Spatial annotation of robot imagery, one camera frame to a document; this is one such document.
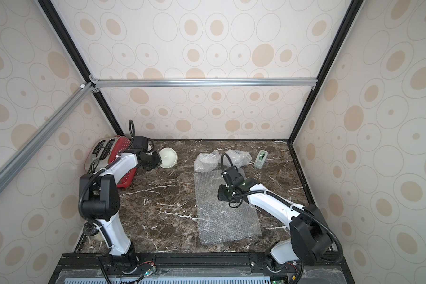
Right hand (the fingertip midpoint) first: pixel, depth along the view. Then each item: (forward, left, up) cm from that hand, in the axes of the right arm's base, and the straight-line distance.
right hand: (225, 194), depth 85 cm
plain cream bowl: (+20, +32, +2) cm, 38 cm away
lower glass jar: (-22, +56, -4) cm, 60 cm away
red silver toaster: (+17, +65, +11) cm, 68 cm away
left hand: (+18, +32, +4) cm, 37 cm away
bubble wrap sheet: (-11, +3, -9) cm, 14 cm away
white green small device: (+27, -21, -5) cm, 35 cm away
